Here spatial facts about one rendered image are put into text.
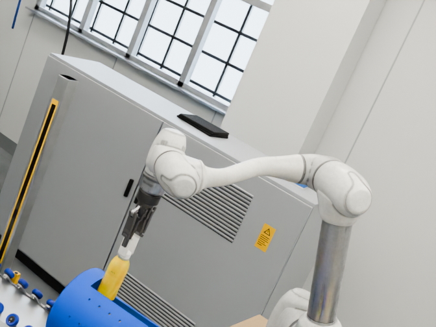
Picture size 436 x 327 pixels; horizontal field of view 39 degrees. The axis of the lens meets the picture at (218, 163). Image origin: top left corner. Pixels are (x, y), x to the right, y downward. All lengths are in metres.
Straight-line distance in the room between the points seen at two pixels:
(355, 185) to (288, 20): 2.69
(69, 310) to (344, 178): 0.97
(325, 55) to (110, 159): 1.61
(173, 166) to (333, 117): 2.95
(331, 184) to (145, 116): 2.06
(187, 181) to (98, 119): 2.39
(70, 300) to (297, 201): 1.61
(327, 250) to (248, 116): 2.59
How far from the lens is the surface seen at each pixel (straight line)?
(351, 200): 1.95
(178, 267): 3.76
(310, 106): 4.36
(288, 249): 3.39
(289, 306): 2.38
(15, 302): 2.47
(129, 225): 1.98
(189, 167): 1.76
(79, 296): 2.09
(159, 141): 1.91
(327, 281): 2.13
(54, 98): 2.60
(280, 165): 2.07
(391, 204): 4.49
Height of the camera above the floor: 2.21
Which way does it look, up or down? 14 degrees down
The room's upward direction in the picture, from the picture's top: 23 degrees clockwise
